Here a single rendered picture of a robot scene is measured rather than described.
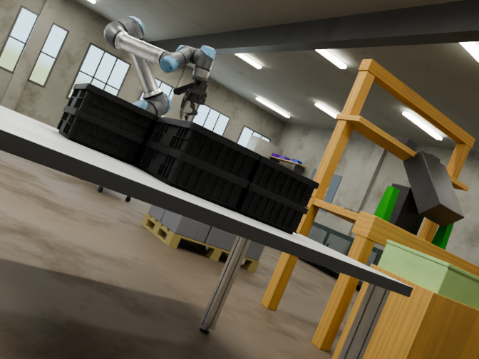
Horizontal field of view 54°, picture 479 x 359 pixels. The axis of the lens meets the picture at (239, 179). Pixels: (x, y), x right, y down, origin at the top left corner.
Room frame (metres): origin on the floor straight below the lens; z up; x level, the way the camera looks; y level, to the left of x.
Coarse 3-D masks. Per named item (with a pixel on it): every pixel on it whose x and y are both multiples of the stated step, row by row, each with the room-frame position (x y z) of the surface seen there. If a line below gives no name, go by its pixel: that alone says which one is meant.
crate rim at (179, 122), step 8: (160, 120) 1.87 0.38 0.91; (168, 120) 1.79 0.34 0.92; (176, 120) 1.71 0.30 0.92; (184, 120) 1.64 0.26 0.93; (192, 128) 1.57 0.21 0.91; (200, 128) 1.58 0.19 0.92; (208, 136) 1.60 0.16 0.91; (216, 136) 1.61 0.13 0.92; (224, 144) 1.63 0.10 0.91; (232, 144) 1.65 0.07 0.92; (248, 152) 1.68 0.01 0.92; (256, 152) 1.69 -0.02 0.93; (256, 160) 1.73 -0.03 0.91
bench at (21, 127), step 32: (0, 128) 0.96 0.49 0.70; (32, 128) 1.48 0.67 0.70; (32, 160) 0.99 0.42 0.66; (64, 160) 1.02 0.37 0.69; (96, 160) 1.25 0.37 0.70; (128, 192) 1.11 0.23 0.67; (160, 192) 1.15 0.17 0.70; (224, 224) 1.27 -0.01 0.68; (256, 224) 1.47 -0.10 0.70; (320, 256) 1.48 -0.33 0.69; (224, 288) 2.53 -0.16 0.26; (384, 288) 1.77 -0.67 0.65; (352, 352) 1.76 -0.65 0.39
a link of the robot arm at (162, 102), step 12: (132, 24) 2.35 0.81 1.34; (132, 36) 2.36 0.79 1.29; (132, 60) 2.44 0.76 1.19; (144, 60) 2.44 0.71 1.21; (144, 72) 2.45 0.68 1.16; (144, 84) 2.48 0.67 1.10; (156, 84) 2.51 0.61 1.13; (144, 96) 2.51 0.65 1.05; (156, 96) 2.50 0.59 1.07; (168, 96) 2.57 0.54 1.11; (168, 108) 2.57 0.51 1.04
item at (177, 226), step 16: (160, 208) 5.11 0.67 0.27; (144, 224) 5.27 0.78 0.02; (160, 224) 4.96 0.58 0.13; (176, 224) 4.71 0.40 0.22; (192, 224) 4.77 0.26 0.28; (176, 240) 4.70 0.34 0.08; (192, 240) 4.80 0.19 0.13; (208, 240) 4.90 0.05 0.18; (224, 240) 5.00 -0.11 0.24; (208, 256) 5.01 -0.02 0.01; (256, 256) 5.27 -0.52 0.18
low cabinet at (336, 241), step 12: (312, 228) 9.53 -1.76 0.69; (324, 228) 9.28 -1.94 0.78; (324, 240) 9.17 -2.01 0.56; (336, 240) 8.92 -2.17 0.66; (348, 240) 8.72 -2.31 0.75; (348, 252) 8.62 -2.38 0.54; (372, 252) 8.20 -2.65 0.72; (312, 264) 9.27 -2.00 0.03; (336, 276) 8.70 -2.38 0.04; (360, 288) 8.21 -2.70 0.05
